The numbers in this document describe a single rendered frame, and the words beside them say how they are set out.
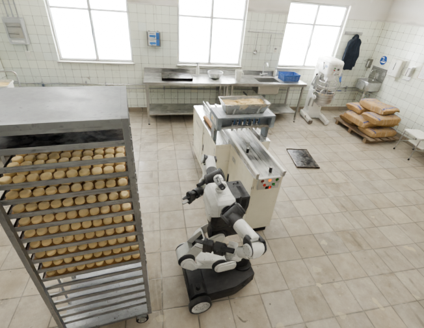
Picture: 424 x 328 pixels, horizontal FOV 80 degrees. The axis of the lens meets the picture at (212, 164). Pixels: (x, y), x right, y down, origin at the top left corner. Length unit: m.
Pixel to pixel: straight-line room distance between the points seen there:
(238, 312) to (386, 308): 1.39
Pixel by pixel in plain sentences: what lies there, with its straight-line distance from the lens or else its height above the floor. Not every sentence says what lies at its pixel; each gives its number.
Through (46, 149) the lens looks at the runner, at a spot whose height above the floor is 1.68.
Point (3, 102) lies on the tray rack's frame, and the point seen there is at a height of 1.82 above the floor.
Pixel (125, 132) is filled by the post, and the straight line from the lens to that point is 1.21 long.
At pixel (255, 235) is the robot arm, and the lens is 1.57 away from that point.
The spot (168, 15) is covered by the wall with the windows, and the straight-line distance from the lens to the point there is 5.67.
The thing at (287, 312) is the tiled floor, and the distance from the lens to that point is 2.69.
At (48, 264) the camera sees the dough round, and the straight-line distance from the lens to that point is 1.91.
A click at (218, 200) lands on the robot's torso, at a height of 1.11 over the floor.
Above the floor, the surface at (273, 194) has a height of 0.58.
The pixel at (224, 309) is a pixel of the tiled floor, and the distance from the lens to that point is 2.57.
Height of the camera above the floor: 2.29
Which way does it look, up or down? 33 degrees down
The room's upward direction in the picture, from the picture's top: 5 degrees clockwise
